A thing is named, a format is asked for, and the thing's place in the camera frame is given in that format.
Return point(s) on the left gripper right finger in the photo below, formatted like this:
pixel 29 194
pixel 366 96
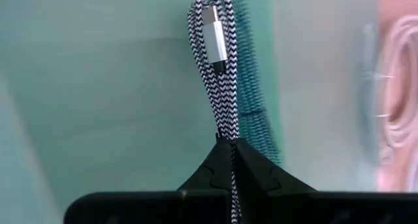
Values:
pixel 261 178

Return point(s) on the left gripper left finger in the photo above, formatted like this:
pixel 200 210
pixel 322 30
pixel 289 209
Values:
pixel 212 175

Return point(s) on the teal translucent plastic bin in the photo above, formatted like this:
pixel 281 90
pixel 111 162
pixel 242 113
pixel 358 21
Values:
pixel 98 87

